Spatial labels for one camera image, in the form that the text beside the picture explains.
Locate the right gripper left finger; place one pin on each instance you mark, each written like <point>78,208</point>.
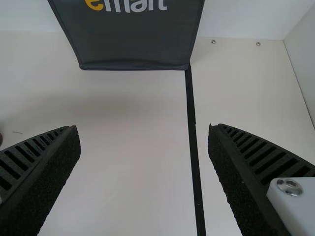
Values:
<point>44,182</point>

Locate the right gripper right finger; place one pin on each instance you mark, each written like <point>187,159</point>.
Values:
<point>246,186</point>

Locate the black strip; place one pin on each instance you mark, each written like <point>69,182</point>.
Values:
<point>193,137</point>

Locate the dark grey bag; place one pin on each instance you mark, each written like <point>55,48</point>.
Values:
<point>133,37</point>

